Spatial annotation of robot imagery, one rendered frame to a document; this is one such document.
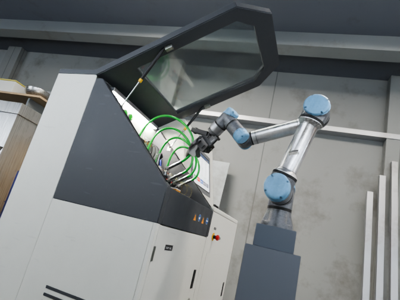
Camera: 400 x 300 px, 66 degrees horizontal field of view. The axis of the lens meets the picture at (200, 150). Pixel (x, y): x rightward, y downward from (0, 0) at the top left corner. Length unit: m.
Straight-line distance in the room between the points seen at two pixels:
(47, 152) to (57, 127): 0.14
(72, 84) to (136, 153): 0.62
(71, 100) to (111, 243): 0.82
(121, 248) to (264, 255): 0.61
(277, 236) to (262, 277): 0.19
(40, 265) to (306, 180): 3.18
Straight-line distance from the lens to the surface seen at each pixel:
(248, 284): 1.46
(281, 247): 1.48
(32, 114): 4.35
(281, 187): 1.39
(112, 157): 1.51
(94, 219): 1.48
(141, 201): 1.37
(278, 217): 1.51
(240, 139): 1.55
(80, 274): 1.49
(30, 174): 1.81
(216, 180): 3.90
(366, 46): 3.90
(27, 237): 1.72
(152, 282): 1.41
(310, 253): 3.97
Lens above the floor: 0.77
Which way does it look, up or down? 15 degrees up
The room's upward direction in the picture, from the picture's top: 14 degrees clockwise
